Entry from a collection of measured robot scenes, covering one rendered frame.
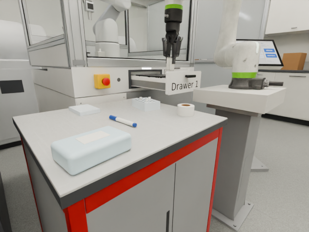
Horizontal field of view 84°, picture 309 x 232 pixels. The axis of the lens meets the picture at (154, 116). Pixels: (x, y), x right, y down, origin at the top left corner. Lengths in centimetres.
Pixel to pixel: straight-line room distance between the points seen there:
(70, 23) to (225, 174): 117
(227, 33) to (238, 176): 84
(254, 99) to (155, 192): 60
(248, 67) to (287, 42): 347
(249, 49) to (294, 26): 313
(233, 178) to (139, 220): 79
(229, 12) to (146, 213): 112
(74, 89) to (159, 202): 64
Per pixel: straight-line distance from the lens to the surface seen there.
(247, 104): 89
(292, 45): 449
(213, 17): 285
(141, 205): 50
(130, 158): 40
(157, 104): 79
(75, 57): 92
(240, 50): 107
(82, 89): 94
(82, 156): 35
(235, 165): 115
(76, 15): 96
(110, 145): 38
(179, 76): 90
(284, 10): 425
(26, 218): 153
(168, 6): 100
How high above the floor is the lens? 96
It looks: 17 degrees down
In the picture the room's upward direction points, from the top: 1 degrees clockwise
